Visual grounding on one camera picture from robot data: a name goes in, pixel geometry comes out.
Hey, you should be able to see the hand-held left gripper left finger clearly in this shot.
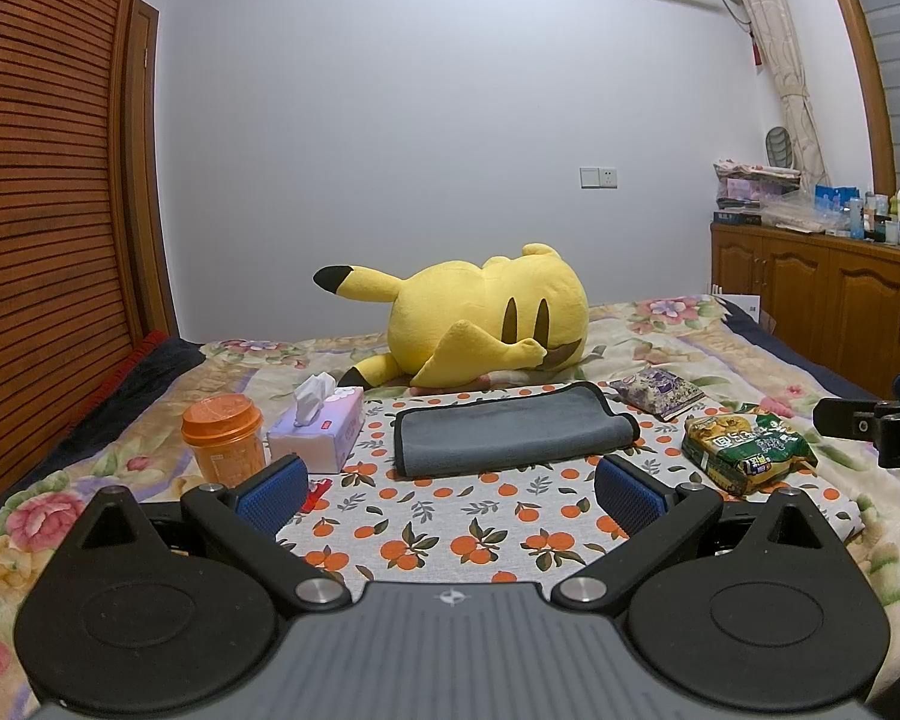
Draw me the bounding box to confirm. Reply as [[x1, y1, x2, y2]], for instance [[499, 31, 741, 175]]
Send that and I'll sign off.
[[56, 454, 350, 612]]

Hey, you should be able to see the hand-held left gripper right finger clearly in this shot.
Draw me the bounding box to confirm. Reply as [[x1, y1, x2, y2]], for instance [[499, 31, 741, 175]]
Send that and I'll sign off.
[[553, 454, 848, 612]]

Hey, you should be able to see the purple and grey towel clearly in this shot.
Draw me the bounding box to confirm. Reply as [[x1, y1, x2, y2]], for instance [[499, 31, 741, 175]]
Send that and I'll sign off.
[[391, 382, 641, 480]]

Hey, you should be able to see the orange lidded cup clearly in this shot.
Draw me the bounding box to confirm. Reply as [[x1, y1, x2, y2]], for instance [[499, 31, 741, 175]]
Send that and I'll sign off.
[[180, 394, 268, 488]]

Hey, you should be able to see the white tissue box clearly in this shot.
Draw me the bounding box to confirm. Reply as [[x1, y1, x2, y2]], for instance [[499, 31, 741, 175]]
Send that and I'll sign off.
[[267, 373, 367, 476]]

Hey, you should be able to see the green noodle packet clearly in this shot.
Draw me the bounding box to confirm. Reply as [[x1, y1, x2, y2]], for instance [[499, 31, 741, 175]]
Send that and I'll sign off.
[[680, 403, 820, 497]]

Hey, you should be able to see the purple snack packet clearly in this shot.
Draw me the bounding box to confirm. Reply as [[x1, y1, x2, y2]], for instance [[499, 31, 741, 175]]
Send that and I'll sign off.
[[608, 365, 707, 422]]

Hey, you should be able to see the wooden cabinet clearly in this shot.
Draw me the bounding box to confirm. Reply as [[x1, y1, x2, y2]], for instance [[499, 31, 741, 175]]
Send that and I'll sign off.
[[709, 220, 900, 400]]

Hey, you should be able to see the white paper box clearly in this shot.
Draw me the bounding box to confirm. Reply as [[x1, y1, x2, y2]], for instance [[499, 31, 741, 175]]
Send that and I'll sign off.
[[711, 292, 761, 320]]

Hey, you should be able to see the orange fruit print cloth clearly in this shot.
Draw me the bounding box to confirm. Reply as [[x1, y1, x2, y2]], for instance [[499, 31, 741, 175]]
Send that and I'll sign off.
[[274, 381, 869, 605]]

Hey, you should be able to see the blue carton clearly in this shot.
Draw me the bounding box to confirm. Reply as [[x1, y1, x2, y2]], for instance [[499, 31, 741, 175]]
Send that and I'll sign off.
[[814, 183, 863, 220]]

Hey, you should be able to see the clear plastic box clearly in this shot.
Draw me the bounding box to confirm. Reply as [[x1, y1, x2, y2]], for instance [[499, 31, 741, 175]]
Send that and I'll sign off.
[[760, 191, 828, 233]]

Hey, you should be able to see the stack of boxes and papers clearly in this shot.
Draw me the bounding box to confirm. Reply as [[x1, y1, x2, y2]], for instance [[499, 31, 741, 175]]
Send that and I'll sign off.
[[713, 158, 803, 226]]

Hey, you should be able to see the yellow plush toy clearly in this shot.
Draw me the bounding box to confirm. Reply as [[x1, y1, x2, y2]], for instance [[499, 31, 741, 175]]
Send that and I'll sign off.
[[313, 242, 591, 389]]

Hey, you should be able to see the grey hand fan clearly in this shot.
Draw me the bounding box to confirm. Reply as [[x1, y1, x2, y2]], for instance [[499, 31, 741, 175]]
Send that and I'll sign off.
[[764, 125, 797, 168]]

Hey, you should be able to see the wooden door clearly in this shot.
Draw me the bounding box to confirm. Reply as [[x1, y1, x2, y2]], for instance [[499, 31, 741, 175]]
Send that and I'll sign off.
[[124, 0, 181, 338]]

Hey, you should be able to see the beige patterned curtain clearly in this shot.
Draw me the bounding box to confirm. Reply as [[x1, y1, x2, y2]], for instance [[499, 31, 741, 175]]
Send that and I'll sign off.
[[711, 0, 830, 182]]

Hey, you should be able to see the slatted wooden wardrobe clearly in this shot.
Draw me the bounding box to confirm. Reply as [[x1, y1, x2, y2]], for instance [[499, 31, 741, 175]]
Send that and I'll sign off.
[[0, 0, 147, 530]]

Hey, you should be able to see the wooden window frame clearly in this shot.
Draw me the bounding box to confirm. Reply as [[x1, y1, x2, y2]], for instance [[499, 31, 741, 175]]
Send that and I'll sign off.
[[816, 0, 899, 192]]

